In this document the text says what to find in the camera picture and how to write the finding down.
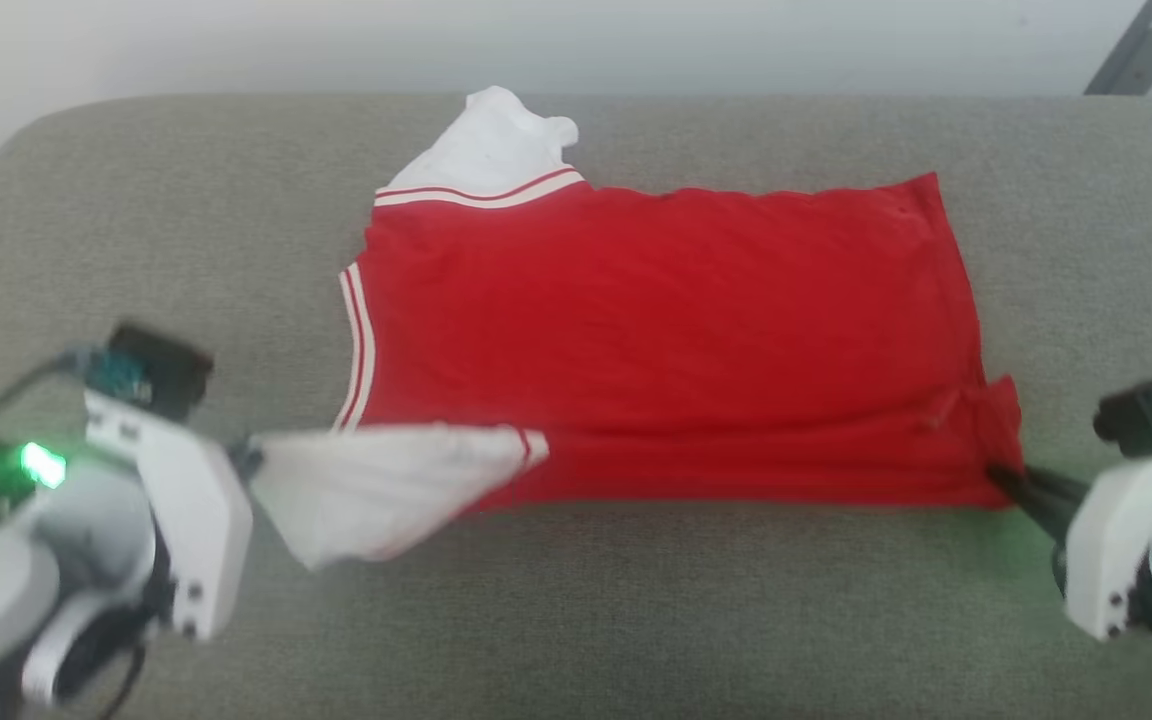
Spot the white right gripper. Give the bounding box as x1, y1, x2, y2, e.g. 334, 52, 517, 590
984, 438, 1152, 643

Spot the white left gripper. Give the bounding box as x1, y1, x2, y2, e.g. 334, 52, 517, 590
83, 388, 268, 642

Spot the red white sports shirt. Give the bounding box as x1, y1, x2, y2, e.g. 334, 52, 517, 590
248, 85, 1026, 574

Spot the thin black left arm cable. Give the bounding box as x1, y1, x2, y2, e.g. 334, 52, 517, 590
0, 348, 102, 461

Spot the grey metal bracket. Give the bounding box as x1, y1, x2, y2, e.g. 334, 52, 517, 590
1083, 0, 1152, 97

